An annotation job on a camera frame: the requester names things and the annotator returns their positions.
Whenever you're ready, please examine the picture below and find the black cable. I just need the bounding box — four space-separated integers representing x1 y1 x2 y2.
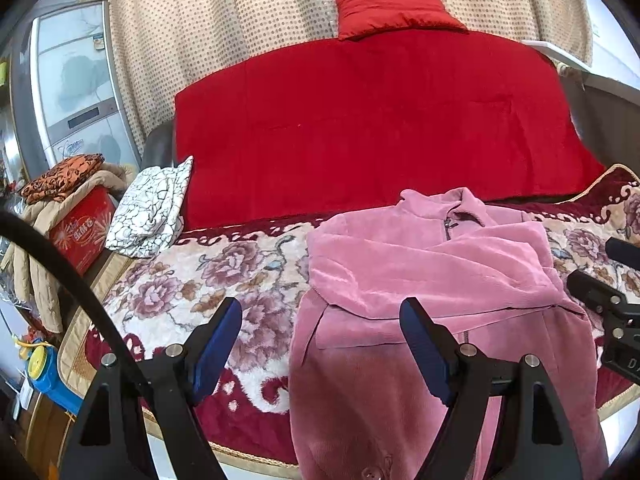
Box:
0 210 151 396

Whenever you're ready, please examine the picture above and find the white black patterned cloth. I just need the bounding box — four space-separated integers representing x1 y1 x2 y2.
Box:
104 155 195 260

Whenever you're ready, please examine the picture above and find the beige dotted curtain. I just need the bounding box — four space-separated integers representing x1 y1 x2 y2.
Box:
75 0 596 133

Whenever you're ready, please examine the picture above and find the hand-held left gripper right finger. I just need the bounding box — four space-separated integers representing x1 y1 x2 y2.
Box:
399 296 586 480

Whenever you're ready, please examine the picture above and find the red cardboard box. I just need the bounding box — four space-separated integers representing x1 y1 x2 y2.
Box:
49 187 118 277

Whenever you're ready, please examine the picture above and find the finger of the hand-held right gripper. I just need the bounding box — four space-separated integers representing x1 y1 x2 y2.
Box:
566 269 627 312
605 237 640 267

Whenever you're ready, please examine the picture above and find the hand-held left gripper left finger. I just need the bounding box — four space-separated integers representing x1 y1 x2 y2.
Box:
59 297 244 480

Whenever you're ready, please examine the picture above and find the silver refrigerator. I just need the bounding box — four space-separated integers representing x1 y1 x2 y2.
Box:
10 0 143 176

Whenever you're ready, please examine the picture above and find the white window sill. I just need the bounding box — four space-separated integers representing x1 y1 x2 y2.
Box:
520 39 640 83

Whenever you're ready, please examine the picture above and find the pink jacket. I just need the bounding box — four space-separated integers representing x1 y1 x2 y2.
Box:
289 187 608 480

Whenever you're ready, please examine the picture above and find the red blanket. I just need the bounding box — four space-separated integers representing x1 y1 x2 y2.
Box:
174 27 607 231

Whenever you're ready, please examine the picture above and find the floral plush blanket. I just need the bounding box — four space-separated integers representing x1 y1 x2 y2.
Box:
57 164 640 468

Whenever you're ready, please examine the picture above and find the orange black patterned cloth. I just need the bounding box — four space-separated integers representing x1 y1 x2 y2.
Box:
19 154 106 206

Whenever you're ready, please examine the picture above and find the blue sprayer with yellow cap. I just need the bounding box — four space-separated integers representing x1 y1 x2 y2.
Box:
17 337 81 416

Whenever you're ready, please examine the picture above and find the beige padded jacket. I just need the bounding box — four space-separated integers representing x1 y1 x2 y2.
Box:
0 162 136 335

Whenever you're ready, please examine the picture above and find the red pillow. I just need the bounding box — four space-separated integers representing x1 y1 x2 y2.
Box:
333 0 469 42

